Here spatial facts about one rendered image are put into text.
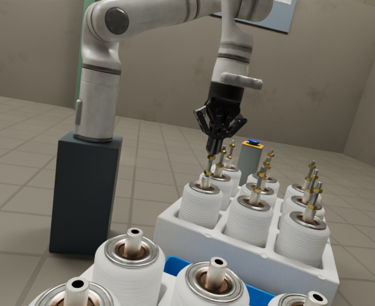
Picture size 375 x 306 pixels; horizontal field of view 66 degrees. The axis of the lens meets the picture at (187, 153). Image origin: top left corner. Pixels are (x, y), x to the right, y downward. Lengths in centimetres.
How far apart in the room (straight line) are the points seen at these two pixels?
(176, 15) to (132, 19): 13
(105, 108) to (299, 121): 298
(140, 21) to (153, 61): 231
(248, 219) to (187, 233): 14
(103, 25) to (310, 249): 64
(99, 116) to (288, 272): 54
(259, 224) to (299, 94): 291
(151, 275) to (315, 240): 37
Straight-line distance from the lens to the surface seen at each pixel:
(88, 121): 74
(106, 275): 40
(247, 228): 66
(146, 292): 42
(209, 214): 68
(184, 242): 68
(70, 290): 32
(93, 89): 73
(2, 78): 333
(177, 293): 39
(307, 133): 362
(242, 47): 63
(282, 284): 67
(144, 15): 75
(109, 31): 71
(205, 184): 69
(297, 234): 65
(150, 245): 44
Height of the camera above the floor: 49
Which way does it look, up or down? 14 degrees down
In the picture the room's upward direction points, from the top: 11 degrees clockwise
